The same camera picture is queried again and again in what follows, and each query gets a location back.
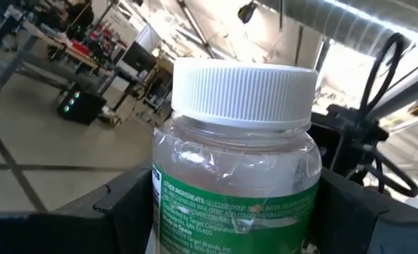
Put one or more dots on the black computer tower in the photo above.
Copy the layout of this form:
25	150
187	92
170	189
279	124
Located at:
85	109

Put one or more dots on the cluttered grey workbench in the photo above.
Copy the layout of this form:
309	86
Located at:
18	58

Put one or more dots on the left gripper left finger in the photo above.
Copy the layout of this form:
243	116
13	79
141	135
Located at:
124	218

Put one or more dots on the clear bottle ribbed white cap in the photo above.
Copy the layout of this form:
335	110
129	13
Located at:
237	211

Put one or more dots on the silver ventilation duct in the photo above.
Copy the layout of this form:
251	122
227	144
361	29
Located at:
335	21

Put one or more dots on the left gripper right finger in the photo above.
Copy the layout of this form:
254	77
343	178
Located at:
346	218

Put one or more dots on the black background monitor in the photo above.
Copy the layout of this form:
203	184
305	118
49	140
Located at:
138	56

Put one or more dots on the black ceiling fixture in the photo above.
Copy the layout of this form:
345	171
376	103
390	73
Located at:
246	12

